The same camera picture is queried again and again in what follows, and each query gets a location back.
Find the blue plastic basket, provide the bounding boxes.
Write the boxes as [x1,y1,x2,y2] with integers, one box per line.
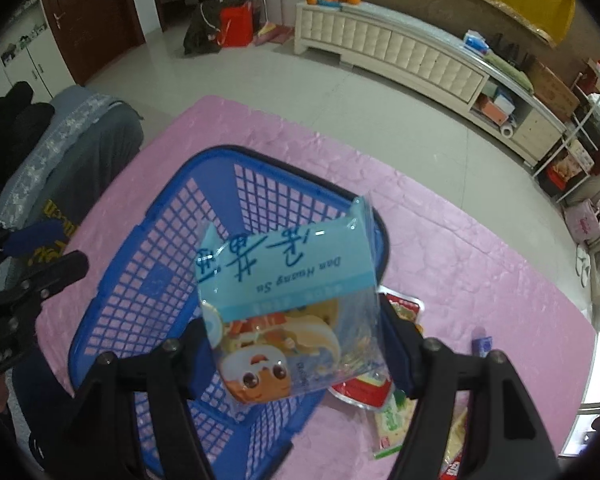
[69,145,354,479]

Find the green scallion cracker pack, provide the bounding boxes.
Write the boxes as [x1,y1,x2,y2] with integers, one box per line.
[373,389,416,460]

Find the blue egg pastry bag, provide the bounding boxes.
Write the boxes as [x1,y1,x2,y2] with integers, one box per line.
[195,197,381,404]

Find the grey embroidered chair cover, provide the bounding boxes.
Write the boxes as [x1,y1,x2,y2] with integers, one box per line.
[0,81,144,289]

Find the white metal shelf rack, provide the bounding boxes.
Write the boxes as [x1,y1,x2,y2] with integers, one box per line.
[533,65,600,204]

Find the blue-grey roll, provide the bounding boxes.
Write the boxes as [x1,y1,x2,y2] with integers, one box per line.
[470,327,493,358]

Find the red pickled vegetable pouch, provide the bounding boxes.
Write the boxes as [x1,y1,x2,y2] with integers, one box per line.
[328,285,425,412]

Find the black bag on floor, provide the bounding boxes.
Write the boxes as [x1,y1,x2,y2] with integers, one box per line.
[183,0,222,56]

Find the red shopping bag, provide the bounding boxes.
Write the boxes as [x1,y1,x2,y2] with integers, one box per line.
[218,2,253,48]

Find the pink gift bag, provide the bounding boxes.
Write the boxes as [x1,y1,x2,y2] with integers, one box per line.
[564,200,600,243]

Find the pink quilted tablecloth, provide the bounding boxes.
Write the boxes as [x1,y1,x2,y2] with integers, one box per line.
[34,94,598,480]

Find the white tv cabinet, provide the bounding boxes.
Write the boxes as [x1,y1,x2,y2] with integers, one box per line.
[294,1,566,167]

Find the cardboard box on cabinet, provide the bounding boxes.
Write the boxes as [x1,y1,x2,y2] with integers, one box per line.
[526,60,580,122]

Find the green folded towel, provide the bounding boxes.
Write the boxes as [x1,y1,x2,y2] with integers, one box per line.
[483,50,534,94]

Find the blue tissue pack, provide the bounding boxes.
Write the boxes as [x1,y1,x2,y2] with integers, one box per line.
[463,30,490,56]

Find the dark wooden door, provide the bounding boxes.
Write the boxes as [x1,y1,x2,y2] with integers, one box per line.
[42,0,145,84]

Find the white slippers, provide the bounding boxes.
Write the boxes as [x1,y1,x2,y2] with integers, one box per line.
[576,244,591,288]

